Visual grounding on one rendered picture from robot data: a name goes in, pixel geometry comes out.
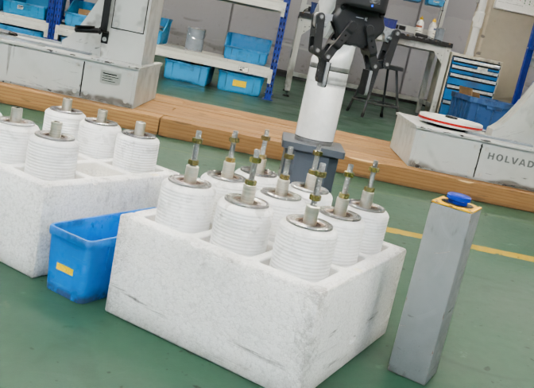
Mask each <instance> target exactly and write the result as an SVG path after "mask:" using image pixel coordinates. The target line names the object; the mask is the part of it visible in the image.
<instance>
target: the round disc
mask: <svg viewBox="0 0 534 388"><path fill-rule="evenodd" d="M419 119H422V120H424V121H426V122H427V123H429V124H431V125H433V126H438V127H442V128H445V129H449V130H456V131H460V132H465V131H470V132H479V133H480V132H482V129H483V128H482V127H483V125H481V124H479V123H476V122H471V121H468V120H465V119H461V118H457V117H455V116H451V115H444V114H436V113H432V112H426V111H421V112H420V113H419Z"/></svg>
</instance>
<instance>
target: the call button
mask: <svg viewBox="0 0 534 388"><path fill-rule="evenodd" d="M447 198H448V201H449V202H450V203H453V204H457V205H461V206H467V204H468V203H470V202H471V198H470V197H469V196H467V195H464V194H462V193H458V192H448V193H447Z"/></svg>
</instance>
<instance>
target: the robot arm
mask: <svg viewBox="0 0 534 388"><path fill-rule="evenodd" d="M388 3H389V0H319V2H318V4H317V6H316V8H315V12H314V13H313V14H312V16H311V29H310V37H309V45H308V51H309V52H310V53H312V54H313V56H312V57H311V62H310V66H309V70H308V77H307V81H306V85H305V89H304V96H303V99H302V103H301V108H300V114H299V118H298V122H297V126H296V132H295V137H294V138H295V139H296V140H298V141H301V142H305V143H308V144H312V145H316V146H317V144H320V145H322V146H326V147H331V146H332V145H333V141H334V137H335V131H336V127H337V124H338V120H339V114H340V110H341V106H342V100H343V96H344V92H345V89H346V82H347V78H348V74H349V71H350V66H351V63H352V60H353V57H354V51H355V48H356V47H357V48H360V49H361V53H362V55H363V59H364V63H365V67H366V69H363V70H362V77H361V80H360V84H359V88H358V94H361V95H367V94H368V91H371V89H372V87H373V81H374V77H375V74H376V71H377V70H379V69H383V68H389V66H390V64H391V62H392V59H393V55H394V53H395V50H396V47H397V44H398V41H399V39H400V36H401V32H400V30H399V29H390V28H388V27H385V23H384V16H385V13H386V10H387V6H388ZM381 34H382V40H383V44H382V46H381V51H380V53H379V56H378V58H377V46H376V41H375V40H376V39H377V38H378V37H379V36H380V35H381ZM323 38H327V39H328V40H327V42H326V44H325V46H324V47H323V49H322V43H323Z"/></svg>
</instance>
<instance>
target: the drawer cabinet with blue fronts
mask: <svg viewBox="0 0 534 388"><path fill-rule="evenodd" d="M440 64H441V63H440V61H439V59H438V58H437V61H436V65H435V71H434V74H433V77H432V81H431V86H430V89H429V92H428V98H427V101H428V102H431V98H432V95H433V91H434V88H435V82H436V79H437V76H438V73H439V67H440ZM502 65H503V63H502V62H499V61H495V60H487V59H484V58H480V57H476V56H468V55H465V54H461V53H456V52H450V56H449V59H448V62H447V68H446V71H445V75H444V78H443V83H442V87H441V90H440V93H439V99H438V103H437V106H436V109H435V113H436V114H444V115H448V111H449V108H450V104H451V97H452V96H451V92H452V91H457V92H459V85H461V86H464V87H469V88H473V92H477V93H480V96H481V97H485V98H489V99H493V97H494V94H495V91H496V88H497V83H498V80H499V76H500V74H501V68H502Z"/></svg>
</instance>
